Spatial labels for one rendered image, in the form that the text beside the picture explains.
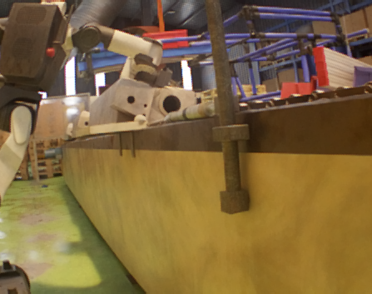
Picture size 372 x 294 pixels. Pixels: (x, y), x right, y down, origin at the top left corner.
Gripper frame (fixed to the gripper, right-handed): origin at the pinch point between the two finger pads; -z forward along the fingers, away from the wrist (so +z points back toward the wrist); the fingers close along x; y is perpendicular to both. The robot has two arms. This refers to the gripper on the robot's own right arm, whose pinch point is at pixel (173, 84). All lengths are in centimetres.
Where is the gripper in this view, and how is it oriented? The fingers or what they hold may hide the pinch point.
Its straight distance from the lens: 182.6
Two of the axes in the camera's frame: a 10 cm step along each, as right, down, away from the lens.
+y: 3.7, 0.1, -9.3
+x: -3.0, 9.5, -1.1
